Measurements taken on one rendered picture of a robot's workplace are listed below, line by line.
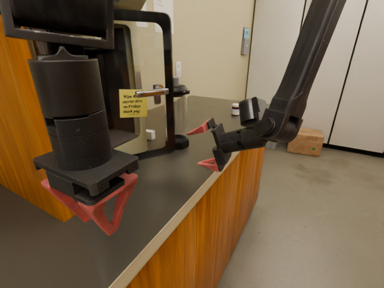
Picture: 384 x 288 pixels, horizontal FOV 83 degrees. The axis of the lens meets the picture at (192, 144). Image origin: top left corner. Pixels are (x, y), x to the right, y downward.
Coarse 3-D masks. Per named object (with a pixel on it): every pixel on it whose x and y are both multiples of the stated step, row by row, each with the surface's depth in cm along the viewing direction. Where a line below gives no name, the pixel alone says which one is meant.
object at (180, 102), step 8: (176, 96) 77; (184, 96) 78; (176, 104) 78; (184, 104) 80; (176, 112) 79; (184, 112) 81; (176, 120) 80; (184, 120) 82; (176, 128) 82; (184, 128) 83; (176, 136) 83; (184, 136) 84
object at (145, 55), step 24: (120, 24) 51; (144, 24) 54; (168, 24) 56; (96, 48) 50; (120, 48) 53; (144, 48) 56; (168, 48) 59; (120, 72) 55; (144, 72) 58; (168, 72) 61; (168, 96) 64; (120, 120) 59; (144, 120) 62; (168, 120) 66; (120, 144) 61; (144, 144) 65; (168, 144) 69
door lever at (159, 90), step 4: (156, 88) 61; (160, 88) 60; (164, 88) 58; (136, 92) 54; (140, 92) 54; (144, 92) 55; (148, 92) 55; (152, 92) 56; (156, 92) 56; (160, 92) 57; (164, 92) 57; (168, 92) 57; (136, 96) 54; (140, 96) 54; (144, 96) 55; (148, 96) 56
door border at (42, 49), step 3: (30, 27) 43; (39, 30) 44; (42, 30) 44; (45, 30) 45; (39, 42) 45; (42, 42) 45; (45, 42) 45; (39, 45) 45; (42, 45) 45; (45, 45) 45; (36, 48) 45; (39, 48) 45; (42, 48) 45; (45, 48) 46; (39, 51) 45; (42, 51) 46; (45, 51) 46; (39, 54) 45
